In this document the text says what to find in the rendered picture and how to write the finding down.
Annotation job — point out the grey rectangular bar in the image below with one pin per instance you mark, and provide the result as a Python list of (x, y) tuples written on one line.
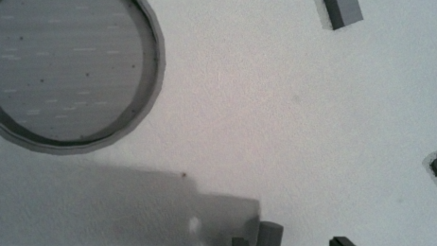
[(343, 12)]

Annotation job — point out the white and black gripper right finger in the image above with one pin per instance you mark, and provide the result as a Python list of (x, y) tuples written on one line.
[(340, 241)]

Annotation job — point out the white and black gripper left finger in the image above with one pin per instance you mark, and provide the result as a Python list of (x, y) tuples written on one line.
[(239, 241)]

